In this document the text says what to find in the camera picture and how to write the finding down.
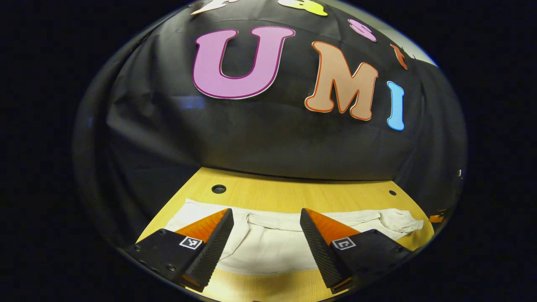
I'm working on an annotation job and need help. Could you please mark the white jeans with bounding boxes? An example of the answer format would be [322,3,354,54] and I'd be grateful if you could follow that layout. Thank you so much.
[164,198,424,276]

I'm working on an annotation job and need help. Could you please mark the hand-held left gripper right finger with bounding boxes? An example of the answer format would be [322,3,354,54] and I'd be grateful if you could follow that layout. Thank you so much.
[300,208,412,294]

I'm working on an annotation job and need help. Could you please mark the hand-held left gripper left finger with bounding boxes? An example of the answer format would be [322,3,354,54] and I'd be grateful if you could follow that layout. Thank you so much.
[124,208,235,293]

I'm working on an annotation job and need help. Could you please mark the black backdrop cloth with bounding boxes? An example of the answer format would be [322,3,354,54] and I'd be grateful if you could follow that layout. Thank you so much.
[73,0,468,252]

